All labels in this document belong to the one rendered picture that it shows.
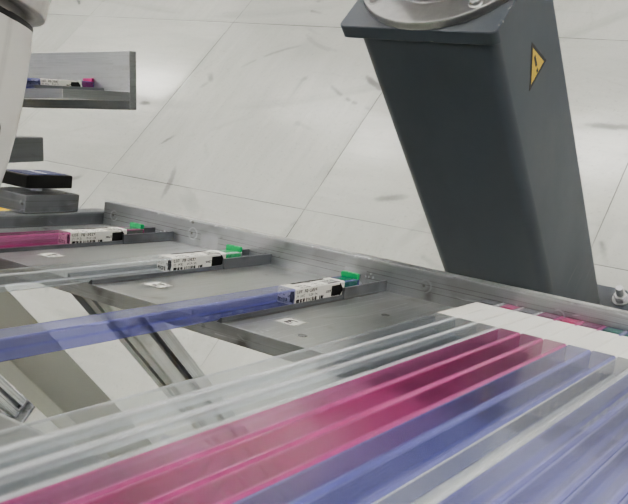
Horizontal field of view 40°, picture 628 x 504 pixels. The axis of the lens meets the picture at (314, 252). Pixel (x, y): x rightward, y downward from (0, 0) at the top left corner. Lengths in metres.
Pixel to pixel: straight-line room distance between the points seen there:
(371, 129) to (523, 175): 0.94
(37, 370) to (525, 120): 0.66
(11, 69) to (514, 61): 0.62
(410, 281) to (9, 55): 0.33
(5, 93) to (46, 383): 0.72
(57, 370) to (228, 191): 0.91
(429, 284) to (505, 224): 0.49
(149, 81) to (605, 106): 1.23
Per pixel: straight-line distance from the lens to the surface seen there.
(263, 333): 0.49
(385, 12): 0.95
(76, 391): 1.19
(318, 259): 0.69
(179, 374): 1.01
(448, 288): 0.63
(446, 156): 1.07
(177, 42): 2.57
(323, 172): 1.89
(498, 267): 1.20
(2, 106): 0.47
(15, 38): 0.48
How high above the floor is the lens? 1.21
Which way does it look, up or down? 44 degrees down
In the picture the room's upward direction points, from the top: 27 degrees counter-clockwise
